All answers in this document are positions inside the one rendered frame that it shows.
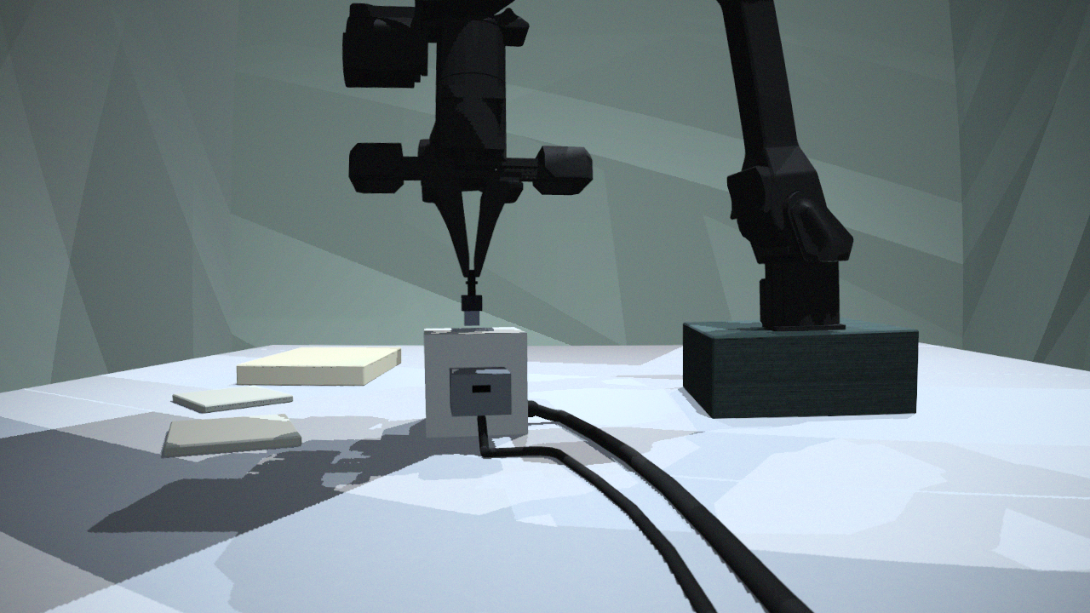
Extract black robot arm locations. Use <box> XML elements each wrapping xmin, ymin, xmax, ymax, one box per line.
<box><xmin>342</xmin><ymin>0</ymin><xmax>853</xmax><ymax>330</ymax></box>

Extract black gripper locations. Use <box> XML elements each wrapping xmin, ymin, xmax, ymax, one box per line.
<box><xmin>348</xmin><ymin>73</ymin><xmax>593</xmax><ymax>278</ymax></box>

